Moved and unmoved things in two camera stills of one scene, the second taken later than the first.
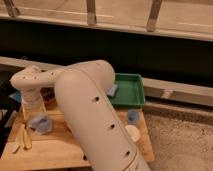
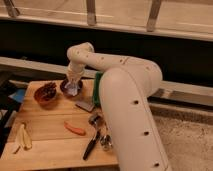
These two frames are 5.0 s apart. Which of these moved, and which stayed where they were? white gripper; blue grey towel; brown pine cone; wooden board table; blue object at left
Moved: white gripper; blue grey towel
Stayed: brown pine cone; wooden board table; blue object at left
